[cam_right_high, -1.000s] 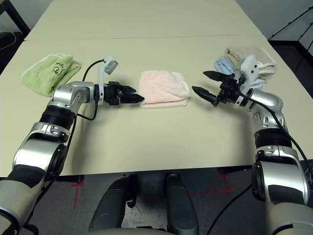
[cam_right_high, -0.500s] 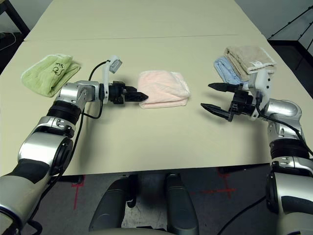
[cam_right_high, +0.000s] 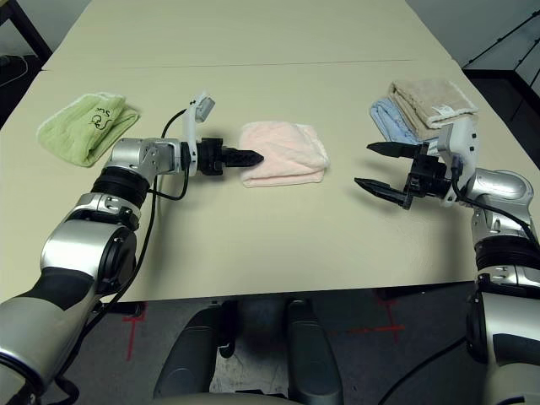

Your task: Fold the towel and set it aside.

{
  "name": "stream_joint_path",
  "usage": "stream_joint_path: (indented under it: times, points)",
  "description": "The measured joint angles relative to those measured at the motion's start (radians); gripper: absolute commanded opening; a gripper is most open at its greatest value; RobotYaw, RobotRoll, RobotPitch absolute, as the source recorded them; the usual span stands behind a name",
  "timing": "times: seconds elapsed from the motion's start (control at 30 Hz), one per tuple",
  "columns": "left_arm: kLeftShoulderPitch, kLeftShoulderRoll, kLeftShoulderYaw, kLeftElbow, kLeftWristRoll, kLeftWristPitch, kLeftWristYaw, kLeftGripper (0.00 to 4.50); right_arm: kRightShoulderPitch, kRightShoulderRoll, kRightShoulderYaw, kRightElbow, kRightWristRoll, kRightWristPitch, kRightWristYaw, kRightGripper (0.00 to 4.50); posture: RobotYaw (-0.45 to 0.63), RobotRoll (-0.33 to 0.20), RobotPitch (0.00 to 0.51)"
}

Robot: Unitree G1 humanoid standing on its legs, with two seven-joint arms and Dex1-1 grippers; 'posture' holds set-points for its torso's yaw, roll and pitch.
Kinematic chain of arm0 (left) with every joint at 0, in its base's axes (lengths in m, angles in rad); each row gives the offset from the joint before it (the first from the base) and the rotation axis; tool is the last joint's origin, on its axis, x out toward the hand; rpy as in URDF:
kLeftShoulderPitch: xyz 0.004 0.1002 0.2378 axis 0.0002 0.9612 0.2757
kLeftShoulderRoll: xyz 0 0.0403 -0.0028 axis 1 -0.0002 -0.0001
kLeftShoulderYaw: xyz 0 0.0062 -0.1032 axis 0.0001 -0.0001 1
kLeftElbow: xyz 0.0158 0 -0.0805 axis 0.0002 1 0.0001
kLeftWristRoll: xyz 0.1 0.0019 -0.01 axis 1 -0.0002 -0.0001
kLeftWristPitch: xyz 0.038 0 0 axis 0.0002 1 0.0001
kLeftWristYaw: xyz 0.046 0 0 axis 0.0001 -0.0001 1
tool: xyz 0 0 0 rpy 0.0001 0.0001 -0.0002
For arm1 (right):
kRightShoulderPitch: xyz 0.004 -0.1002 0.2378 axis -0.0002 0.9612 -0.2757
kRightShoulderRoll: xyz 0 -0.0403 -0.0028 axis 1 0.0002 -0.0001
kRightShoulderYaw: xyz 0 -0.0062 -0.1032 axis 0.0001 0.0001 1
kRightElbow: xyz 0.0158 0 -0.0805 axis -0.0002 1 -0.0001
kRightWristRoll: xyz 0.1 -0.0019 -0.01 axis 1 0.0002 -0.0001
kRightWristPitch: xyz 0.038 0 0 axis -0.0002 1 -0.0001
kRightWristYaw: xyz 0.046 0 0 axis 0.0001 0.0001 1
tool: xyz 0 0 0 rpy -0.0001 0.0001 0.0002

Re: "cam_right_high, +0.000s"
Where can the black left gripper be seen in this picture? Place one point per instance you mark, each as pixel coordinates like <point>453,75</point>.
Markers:
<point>208,156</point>

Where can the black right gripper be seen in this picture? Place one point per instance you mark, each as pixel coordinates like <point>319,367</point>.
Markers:
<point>426,177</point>

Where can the pink terry towel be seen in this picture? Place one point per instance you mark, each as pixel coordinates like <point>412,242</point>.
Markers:
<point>291,152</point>

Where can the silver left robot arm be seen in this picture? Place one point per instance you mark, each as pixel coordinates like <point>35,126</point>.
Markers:
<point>97,219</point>

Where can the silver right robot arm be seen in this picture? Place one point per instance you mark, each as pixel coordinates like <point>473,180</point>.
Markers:
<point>502,202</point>

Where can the light blue folded towel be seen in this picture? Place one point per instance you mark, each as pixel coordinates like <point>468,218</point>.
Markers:
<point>392,122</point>

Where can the beige folded towel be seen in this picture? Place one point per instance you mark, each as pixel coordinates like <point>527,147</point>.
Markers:
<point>430,101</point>

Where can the green folded towel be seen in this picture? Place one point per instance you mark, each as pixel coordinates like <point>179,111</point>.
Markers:
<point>76,131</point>

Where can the dark grey robot right leg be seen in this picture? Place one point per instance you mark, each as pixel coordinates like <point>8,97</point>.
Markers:
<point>314,358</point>

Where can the dark grey robot leg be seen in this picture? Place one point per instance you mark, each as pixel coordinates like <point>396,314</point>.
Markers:
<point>185,363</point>
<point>314,358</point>

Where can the dark grey robot left leg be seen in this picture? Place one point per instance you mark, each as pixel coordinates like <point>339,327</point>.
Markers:
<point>185,363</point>

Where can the beige robot torso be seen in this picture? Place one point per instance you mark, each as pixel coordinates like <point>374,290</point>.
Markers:
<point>219,401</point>

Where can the beige side table black legs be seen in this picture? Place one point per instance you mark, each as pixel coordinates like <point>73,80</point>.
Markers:
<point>29,25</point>

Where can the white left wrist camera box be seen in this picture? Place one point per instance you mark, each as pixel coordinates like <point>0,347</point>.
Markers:
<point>196,118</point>

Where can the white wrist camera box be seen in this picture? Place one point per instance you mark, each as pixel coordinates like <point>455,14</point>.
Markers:
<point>196,118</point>
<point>460,152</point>

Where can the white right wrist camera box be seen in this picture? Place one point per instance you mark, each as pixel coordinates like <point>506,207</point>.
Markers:
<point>460,152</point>

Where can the black metal frame stand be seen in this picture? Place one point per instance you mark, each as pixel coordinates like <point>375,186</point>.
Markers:
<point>502,63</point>

